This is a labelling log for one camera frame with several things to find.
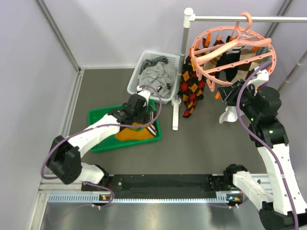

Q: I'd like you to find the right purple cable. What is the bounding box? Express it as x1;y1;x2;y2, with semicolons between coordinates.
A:
206;61;300;230

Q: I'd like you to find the purple cable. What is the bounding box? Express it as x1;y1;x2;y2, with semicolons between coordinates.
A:
40;85;162;226
206;61;300;230

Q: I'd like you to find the green plastic tray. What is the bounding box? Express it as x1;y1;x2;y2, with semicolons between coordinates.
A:
88;100;162;152

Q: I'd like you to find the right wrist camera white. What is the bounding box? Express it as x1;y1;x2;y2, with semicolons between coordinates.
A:
247;69;269;88

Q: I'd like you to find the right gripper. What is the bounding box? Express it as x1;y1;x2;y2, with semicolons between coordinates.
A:
217;79;259;121

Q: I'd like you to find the white plastic laundry basket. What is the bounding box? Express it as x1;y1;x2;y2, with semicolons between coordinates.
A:
127;51;179;104

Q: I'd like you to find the orange brown striped sock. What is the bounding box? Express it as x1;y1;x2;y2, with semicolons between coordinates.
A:
115;120;158;141

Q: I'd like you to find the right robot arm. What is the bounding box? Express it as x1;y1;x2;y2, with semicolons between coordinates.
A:
218;80;307;230

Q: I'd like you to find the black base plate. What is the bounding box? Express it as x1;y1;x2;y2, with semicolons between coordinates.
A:
81;174;240;199

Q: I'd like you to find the black argyle sock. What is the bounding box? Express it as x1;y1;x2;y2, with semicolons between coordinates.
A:
177;56;206;118

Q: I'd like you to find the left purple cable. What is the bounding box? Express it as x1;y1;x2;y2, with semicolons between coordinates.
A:
40;85;162;226

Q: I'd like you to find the grey slotted cable duct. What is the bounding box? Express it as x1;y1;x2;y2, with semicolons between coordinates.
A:
48;193;243;204

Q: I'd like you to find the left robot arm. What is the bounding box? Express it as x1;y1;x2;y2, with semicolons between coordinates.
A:
45;90;151;190

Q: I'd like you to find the grey clothes pile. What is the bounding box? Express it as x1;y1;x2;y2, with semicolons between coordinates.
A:
138;56;177;99

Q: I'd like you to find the pink round clip hanger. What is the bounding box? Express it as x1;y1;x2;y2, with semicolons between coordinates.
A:
189;12;277;92

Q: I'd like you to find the orange clothes clip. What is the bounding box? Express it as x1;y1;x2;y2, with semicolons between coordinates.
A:
215;92;221;100

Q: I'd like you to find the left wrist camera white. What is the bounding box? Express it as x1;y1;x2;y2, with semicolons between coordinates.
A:
136;86;151;105

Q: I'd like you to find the white metal clothes rack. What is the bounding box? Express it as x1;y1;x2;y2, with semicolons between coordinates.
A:
171;8;307;131

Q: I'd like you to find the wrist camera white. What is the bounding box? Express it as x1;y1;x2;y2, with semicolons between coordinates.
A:
136;86;151;105
247;69;269;88

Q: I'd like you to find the black white striped sock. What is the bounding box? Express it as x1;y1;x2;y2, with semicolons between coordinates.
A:
214;47;244;82

